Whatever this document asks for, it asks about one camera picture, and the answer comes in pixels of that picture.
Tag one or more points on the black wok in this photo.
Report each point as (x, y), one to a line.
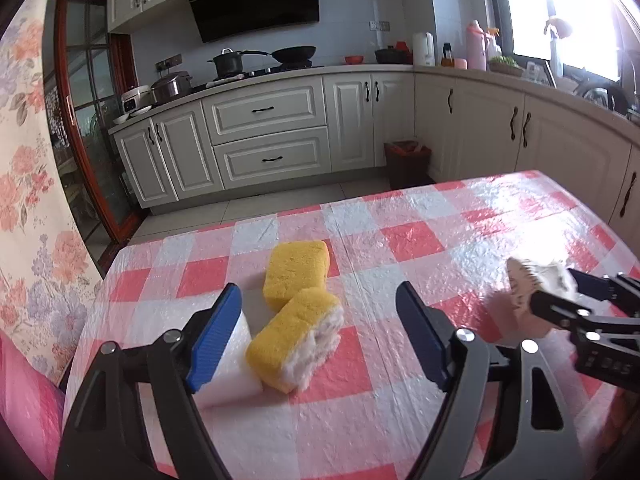
(392, 55)

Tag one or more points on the yellow sponge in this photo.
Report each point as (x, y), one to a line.
(295, 270)
(295, 330)

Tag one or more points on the black range hood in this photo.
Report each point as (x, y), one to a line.
(255, 0)

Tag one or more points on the black frying pan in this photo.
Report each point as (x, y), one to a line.
(295, 54)

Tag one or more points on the silver pressure cooker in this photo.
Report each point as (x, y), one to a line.
(170, 89)

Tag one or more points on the clear spray bottle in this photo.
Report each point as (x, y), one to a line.
(556, 50)

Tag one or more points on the brown framed glass door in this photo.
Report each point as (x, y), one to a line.
(80, 135)

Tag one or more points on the kitchen window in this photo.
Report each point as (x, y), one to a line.
(560, 5)

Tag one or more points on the bowl of greens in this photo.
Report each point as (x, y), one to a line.
(506, 66)

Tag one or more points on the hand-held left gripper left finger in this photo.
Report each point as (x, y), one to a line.
(215, 340)

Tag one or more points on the pink checkered tablecloth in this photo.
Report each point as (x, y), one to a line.
(400, 240)

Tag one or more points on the brown floor bin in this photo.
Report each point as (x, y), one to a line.
(407, 165)

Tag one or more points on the black cooking pot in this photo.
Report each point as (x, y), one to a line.
(227, 64)

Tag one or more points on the small white bowl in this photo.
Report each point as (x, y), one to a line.
(121, 119)

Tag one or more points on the white plate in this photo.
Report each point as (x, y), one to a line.
(141, 111)

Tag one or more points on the white foam block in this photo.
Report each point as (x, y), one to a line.
(235, 375)

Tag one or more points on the gas stove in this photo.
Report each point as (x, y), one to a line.
(270, 71)

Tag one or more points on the floral printed cloth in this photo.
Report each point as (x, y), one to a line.
(30, 185)

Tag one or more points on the white rice cooker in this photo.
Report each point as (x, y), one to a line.
(135, 101)

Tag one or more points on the white spray bottle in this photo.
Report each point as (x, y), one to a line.
(494, 47)

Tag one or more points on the red bowl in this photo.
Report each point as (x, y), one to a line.
(354, 59)

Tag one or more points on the pink thermos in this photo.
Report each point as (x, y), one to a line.
(476, 47)

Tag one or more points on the pink cup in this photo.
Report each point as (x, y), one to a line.
(460, 63)

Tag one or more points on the bin with pink plastic bag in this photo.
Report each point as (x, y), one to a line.
(30, 410)

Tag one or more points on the white cabinet drawer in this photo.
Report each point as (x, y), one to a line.
(272, 160)
(265, 110)

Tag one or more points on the wooden brush with white bristles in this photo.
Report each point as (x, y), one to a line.
(522, 285)

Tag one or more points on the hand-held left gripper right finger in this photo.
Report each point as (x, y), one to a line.
(420, 340)

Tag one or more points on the white electric kettle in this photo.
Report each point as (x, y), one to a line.
(423, 50)

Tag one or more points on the white lower kitchen cabinets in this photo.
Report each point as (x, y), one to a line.
(350, 125)

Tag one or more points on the wall socket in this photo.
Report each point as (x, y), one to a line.
(380, 25)
(167, 62)

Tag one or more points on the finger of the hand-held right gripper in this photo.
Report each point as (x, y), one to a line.
(555, 307)
(595, 286)

